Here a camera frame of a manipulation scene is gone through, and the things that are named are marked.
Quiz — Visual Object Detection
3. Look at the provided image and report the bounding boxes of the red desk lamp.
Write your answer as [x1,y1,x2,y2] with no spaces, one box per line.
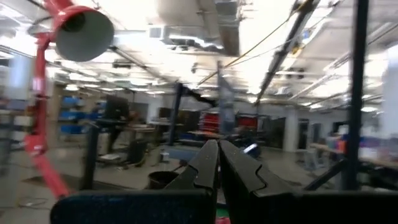
[24,0,115,200]

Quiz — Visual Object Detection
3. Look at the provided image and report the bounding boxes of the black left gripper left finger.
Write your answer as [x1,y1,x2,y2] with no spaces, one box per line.
[50,139,220,224]

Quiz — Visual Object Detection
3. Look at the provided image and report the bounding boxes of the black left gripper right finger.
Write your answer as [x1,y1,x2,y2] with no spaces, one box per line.
[219,139,398,224]

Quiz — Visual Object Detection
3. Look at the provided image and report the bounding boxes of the black plastic bucket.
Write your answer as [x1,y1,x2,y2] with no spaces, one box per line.
[147,170,180,190]

